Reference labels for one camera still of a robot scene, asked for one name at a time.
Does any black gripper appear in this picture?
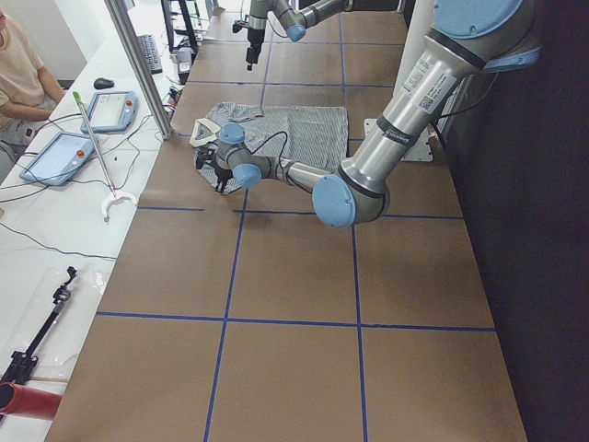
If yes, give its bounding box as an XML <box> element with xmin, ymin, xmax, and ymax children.
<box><xmin>246</xmin><ymin>28</ymin><xmax>261</xmax><ymax>71</ymax></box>
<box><xmin>214</xmin><ymin>167</ymin><xmax>233</xmax><ymax>192</ymax></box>

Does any red cylinder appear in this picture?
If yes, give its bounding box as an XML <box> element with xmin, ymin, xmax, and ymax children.
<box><xmin>1</xmin><ymin>382</ymin><xmax>63</xmax><ymax>421</ymax></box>

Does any aluminium frame post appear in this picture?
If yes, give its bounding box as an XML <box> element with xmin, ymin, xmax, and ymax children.
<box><xmin>104</xmin><ymin>0</ymin><xmax>173</xmax><ymax>140</ymax></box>

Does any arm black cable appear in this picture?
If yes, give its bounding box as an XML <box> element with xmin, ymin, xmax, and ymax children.
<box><xmin>246</xmin><ymin>131</ymin><xmax>295</xmax><ymax>185</ymax></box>

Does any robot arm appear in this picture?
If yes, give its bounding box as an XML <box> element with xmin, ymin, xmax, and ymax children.
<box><xmin>233</xmin><ymin>0</ymin><xmax>353</xmax><ymax>71</ymax></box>
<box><xmin>212</xmin><ymin>0</ymin><xmax>544</xmax><ymax>227</ymax></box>

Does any black computer mouse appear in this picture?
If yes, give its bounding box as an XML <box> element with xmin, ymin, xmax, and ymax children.
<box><xmin>93</xmin><ymin>77</ymin><xmax>114</xmax><ymax>90</ymax></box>

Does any black camera tripod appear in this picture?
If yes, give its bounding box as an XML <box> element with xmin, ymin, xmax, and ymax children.
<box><xmin>0</xmin><ymin>265</ymin><xmax>79</xmax><ymax>386</ymax></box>

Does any reacher grabber stick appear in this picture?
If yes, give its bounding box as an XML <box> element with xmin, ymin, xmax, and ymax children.
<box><xmin>73</xmin><ymin>91</ymin><xmax>138</xmax><ymax>222</ymax></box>

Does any teach pendant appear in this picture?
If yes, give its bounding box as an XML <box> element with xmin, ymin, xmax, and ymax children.
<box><xmin>19</xmin><ymin>132</ymin><xmax>94</xmax><ymax>186</ymax></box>
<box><xmin>85</xmin><ymin>91</ymin><xmax>138</xmax><ymax>134</ymax></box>

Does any lower teach pendant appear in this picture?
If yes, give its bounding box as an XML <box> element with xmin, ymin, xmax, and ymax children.
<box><xmin>19</xmin><ymin>132</ymin><xmax>94</xmax><ymax>186</ymax></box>

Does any upper teach pendant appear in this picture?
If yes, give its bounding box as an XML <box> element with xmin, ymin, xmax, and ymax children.
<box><xmin>85</xmin><ymin>91</ymin><xmax>138</xmax><ymax>134</ymax></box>

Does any black keyboard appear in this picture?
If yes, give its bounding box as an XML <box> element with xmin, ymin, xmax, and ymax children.
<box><xmin>136</xmin><ymin>34</ymin><xmax>163</xmax><ymax>74</ymax></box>

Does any seated person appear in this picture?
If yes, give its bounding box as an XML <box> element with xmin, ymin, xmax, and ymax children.
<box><xmin>1</xmin><ymin>14</ymin><xmax>65</xmax><ymax>160</ymax></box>

